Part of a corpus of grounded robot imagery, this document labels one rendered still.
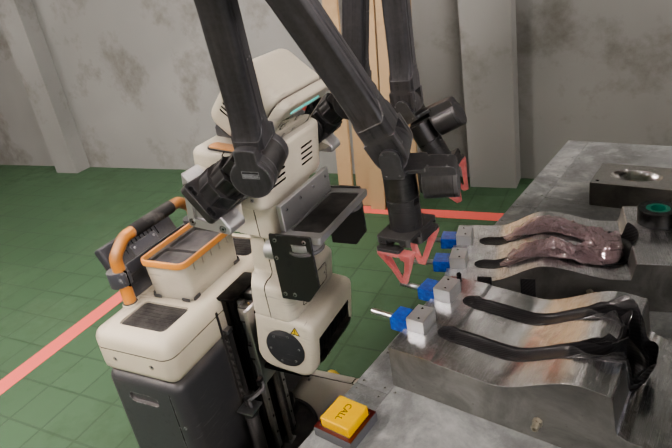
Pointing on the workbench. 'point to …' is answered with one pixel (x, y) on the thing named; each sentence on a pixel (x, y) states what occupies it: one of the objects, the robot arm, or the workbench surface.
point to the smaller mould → (629, 185)
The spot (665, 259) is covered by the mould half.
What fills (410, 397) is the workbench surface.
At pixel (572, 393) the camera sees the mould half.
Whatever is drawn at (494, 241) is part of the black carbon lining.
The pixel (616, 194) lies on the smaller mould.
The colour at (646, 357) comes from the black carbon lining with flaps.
